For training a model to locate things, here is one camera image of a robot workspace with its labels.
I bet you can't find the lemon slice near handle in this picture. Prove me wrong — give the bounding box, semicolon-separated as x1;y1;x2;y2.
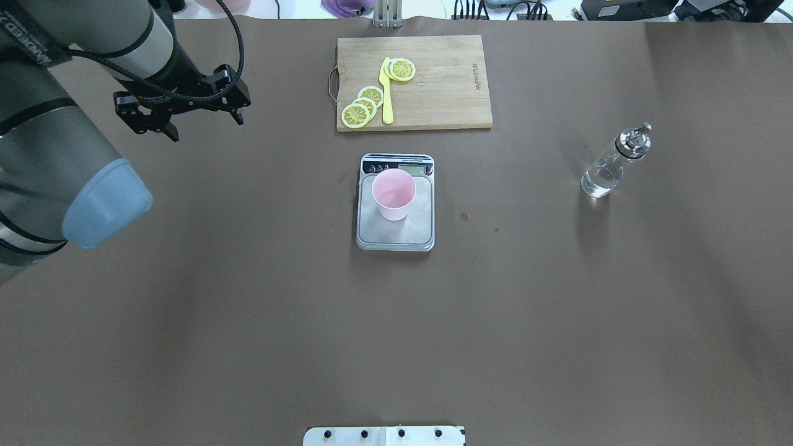
385;58;416;82

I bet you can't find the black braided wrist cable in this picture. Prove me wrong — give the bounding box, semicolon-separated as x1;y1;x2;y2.
68;0;246;105

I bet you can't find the lemon slice far end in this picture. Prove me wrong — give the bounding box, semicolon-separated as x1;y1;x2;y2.
340;102;373;129

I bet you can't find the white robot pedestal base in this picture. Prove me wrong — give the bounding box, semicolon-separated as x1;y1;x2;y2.
302;426;467;445

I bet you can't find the lemon slice near knife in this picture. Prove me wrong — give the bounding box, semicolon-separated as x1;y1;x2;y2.
357;85;384;107

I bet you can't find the lemon slice middle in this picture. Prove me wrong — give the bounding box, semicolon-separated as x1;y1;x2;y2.
351;97;379;118

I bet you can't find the aluminium frame post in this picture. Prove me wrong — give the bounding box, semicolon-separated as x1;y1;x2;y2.
373;0;404;29

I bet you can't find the yellow plastic knife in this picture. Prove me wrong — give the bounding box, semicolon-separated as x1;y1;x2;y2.
379;57;394;125

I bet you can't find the bamboo cutting board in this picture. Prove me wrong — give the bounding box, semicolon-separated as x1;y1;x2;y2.
336;35;493;132

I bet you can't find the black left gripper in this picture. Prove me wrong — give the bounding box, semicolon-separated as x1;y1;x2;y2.
113;43;217;143

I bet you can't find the purple cloth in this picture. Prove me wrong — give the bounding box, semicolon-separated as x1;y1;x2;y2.
320;0;374;18

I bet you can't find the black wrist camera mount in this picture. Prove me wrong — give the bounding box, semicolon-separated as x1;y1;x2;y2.
202;63;250;125

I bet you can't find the glass sauce bottle metal cap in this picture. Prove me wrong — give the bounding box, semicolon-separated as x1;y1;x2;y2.
580;122;652;198

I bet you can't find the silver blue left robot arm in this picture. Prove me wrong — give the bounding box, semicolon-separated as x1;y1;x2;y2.
2;1;221;283

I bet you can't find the silver digital kitchen scale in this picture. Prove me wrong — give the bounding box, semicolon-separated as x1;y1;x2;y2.
355;153;436;252

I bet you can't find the pink plastic cup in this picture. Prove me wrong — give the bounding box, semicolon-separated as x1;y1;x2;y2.
372;168;416;221

